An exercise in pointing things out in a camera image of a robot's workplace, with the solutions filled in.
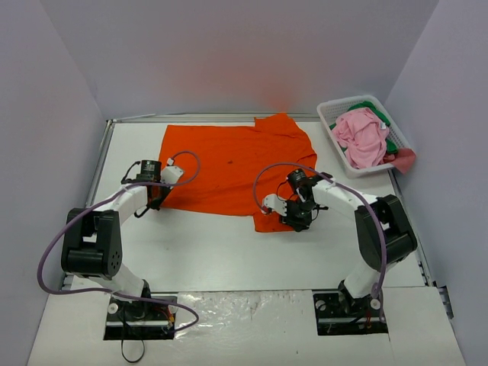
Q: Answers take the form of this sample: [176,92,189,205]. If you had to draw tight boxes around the orange t-shirt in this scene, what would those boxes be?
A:
[159,114,317,233]

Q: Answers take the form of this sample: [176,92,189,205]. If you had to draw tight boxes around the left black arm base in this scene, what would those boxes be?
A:
[103,295,178,341]

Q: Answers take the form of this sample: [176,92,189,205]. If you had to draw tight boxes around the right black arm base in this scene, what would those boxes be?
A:
[313,290,388,336]

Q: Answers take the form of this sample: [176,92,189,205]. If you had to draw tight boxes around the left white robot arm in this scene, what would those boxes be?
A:
[61,159,184,319]

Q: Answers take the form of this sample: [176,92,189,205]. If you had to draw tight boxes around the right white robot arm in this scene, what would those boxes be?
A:
[262,169,417,315]

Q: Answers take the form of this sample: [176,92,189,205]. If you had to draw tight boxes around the green t-shirt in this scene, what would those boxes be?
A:
[329,101,398,154]

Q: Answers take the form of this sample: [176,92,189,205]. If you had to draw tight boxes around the salmon pink t-shirt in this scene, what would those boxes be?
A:
[383,148,416,175]

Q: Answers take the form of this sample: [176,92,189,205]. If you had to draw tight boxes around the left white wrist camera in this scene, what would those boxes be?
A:
[160,158,185,187]

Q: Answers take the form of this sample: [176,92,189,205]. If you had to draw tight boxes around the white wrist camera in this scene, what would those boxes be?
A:
[160,158,185,187]
[262,194,287,217]

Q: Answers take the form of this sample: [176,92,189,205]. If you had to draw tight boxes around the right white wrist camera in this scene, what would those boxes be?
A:
[262,194,287,217]

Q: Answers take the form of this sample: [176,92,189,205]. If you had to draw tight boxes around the thin black cable loop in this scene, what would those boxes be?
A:
[120,316,146,362]

